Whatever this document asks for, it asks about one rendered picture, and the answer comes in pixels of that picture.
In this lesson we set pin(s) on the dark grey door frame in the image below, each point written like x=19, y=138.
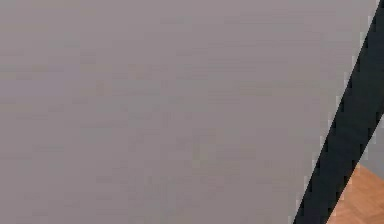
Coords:
x=350, y=133

